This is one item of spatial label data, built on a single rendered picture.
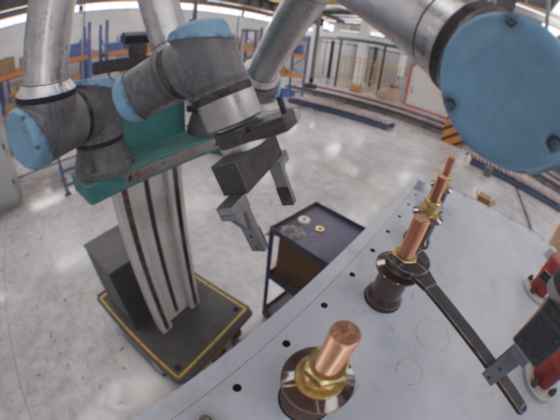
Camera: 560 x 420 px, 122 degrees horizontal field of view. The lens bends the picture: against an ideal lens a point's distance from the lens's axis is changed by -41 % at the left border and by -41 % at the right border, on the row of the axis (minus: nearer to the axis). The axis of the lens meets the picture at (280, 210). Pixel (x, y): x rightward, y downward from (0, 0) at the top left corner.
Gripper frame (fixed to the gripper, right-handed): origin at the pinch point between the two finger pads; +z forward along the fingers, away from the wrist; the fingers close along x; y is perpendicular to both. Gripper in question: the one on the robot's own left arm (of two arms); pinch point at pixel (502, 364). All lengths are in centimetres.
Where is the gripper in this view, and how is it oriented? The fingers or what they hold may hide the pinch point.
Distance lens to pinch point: 43.5
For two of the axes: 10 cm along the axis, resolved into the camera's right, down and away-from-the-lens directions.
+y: -3.0, -5.4, 7.8
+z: -1.0, 8.4, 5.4
